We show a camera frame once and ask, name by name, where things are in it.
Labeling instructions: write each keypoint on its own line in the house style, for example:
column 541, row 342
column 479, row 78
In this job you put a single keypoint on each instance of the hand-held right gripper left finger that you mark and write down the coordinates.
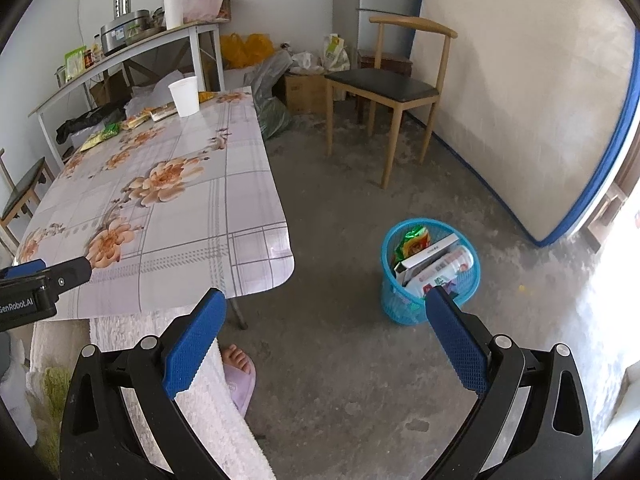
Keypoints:
column 197, row 340

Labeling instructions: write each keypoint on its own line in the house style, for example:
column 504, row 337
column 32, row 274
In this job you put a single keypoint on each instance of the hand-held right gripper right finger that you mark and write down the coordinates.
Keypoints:
column 457, row 340

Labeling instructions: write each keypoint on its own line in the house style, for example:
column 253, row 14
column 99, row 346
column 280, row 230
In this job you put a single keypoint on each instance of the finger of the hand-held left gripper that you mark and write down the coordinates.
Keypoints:
column 22, row 269
column 70, row 271

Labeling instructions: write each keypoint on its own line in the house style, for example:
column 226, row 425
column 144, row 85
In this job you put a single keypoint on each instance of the blue plastic waste basket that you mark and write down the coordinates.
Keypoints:
column 395, row 300

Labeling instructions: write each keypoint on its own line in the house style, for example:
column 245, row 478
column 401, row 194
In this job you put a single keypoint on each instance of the white fluffy towel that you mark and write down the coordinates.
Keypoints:
column 60, row 345

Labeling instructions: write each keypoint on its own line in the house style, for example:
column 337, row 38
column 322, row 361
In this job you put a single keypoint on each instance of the purple slipper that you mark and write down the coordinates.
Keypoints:
column 242, row 390

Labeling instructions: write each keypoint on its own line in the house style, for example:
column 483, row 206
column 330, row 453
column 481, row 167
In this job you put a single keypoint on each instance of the wooden chair dark seat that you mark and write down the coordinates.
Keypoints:
column 385, row 85
column 22, row 190

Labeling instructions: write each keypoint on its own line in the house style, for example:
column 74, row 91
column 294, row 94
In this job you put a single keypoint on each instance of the person's right leg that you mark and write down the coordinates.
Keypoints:
column 210, row 425

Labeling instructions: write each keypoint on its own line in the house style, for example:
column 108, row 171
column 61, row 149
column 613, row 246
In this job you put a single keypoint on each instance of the green fluffy cloth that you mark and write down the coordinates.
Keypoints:
column 55, row 410

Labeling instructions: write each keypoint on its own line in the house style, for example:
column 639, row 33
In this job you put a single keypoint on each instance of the yellow-green snack packet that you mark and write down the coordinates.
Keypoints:
column 102, row 137

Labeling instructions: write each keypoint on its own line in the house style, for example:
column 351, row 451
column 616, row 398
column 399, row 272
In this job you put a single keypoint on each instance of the black bag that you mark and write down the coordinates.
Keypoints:
column 85, row 122

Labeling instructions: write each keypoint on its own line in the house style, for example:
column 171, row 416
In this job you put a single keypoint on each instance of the orange snack packet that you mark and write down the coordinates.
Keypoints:
column 136, row 121

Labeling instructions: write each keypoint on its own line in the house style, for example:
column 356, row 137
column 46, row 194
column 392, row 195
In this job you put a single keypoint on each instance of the pale snack packet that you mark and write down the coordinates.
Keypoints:
column 162, row 111

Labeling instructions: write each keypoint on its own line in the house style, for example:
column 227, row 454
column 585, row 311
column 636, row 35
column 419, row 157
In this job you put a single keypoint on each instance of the white paper cup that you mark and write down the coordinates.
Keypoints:
column 184, row 97

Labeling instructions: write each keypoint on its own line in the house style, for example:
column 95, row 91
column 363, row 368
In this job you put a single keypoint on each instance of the green packet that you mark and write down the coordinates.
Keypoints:
column 76, row 62

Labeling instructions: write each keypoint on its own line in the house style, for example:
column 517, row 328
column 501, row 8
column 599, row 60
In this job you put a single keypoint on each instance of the sauce jar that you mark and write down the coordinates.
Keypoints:
column 96, row 47

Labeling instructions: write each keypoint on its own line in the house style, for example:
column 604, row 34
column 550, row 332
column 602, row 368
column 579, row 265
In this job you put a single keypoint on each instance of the white side table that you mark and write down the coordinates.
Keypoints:
column 150, row 40

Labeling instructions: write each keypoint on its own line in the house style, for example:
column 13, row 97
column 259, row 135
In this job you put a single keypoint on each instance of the steel cooker pot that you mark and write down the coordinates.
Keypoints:
column 125, row 30

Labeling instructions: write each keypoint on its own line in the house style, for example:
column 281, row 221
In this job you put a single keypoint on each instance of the grey-green plastic bag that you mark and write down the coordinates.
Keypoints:
column 270, row 100

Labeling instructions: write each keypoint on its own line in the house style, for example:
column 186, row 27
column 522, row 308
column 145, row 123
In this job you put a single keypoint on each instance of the white mattress blue edge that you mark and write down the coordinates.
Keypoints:
column 525, row 85

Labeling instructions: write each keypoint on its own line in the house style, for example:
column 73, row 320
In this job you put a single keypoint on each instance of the steel utensil holder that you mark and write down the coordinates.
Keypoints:
column 123, row 2

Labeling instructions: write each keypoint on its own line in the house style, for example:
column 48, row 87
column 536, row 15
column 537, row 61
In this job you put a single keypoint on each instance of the white paper towel roll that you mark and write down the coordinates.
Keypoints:
column 173, row 10

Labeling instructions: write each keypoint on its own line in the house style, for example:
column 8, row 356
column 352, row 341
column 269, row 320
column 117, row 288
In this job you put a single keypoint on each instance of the yellow plastic bag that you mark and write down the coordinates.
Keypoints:
column 247, row 50

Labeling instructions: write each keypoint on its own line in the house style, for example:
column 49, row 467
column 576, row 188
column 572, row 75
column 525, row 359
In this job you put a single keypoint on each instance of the dark wooden stool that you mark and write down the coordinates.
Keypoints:
column 385, row 62

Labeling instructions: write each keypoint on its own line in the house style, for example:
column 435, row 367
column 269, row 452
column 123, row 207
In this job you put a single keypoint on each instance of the pink plastic bag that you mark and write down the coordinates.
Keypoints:
column 205, row 0

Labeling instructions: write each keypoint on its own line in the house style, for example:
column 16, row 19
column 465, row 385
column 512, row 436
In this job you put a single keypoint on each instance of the open cardboard box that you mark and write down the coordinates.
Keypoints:
column 232, row 5

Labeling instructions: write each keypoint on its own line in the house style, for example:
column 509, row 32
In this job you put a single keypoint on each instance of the white plastic bag green print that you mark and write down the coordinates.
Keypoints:
column 336, row 52

